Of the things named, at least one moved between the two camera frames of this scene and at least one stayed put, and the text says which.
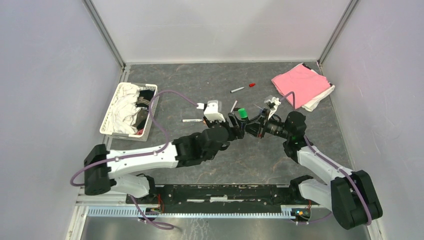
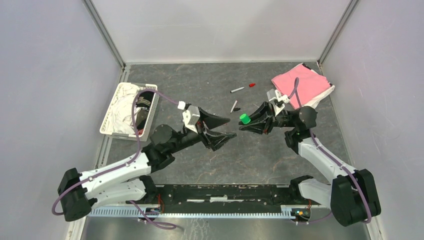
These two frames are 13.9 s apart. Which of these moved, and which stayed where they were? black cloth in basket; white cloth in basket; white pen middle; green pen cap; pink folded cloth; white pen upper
Moved: green pen cap
Stayed: black cloth in basket; pink folded cloth; white cloth in basket; white pen middle; white pen upper
